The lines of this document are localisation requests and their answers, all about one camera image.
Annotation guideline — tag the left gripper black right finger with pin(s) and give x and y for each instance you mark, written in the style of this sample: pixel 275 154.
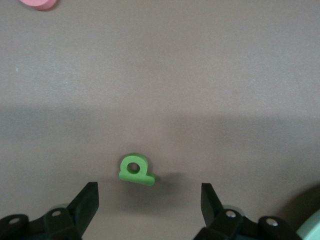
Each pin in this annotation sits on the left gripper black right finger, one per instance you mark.
pixel 212 215

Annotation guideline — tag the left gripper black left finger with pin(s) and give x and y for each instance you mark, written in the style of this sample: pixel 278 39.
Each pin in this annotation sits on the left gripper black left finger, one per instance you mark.
pixel 82 207

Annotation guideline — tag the green foam letter P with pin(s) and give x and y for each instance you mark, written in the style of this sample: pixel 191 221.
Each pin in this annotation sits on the green foam letter P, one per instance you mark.
pixel 135 177

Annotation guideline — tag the green plate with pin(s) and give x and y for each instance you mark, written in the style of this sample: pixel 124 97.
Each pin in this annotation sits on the green plate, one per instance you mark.
pixel 312 230

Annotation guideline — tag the brown table cover sheet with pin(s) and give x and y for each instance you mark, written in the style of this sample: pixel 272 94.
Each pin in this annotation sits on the brown table cover sheet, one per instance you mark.
pixel 200 62

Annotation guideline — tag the pink foam letter Q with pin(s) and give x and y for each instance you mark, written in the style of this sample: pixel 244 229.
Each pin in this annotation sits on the pink foam letter Q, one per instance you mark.
pixel 40 3

